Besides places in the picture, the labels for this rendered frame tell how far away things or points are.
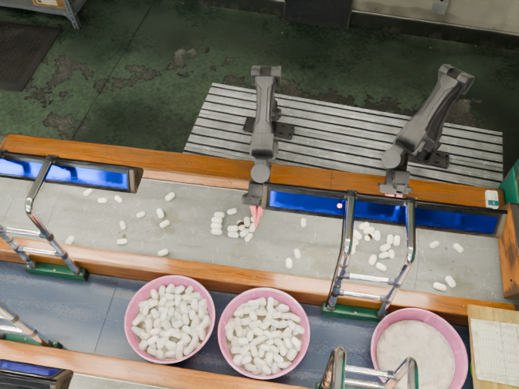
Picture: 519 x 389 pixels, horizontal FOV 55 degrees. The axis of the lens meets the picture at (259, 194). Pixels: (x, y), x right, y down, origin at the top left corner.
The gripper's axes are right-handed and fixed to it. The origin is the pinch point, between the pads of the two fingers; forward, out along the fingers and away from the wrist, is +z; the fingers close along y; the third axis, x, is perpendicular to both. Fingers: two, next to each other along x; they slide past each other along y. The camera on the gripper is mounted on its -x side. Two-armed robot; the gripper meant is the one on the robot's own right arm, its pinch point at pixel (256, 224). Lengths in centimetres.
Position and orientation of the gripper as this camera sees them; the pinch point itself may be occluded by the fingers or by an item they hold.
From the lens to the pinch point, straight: 156.9
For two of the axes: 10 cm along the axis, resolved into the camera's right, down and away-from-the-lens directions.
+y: 9.9, 1.2, -1.0
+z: -1.0, 9.8, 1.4
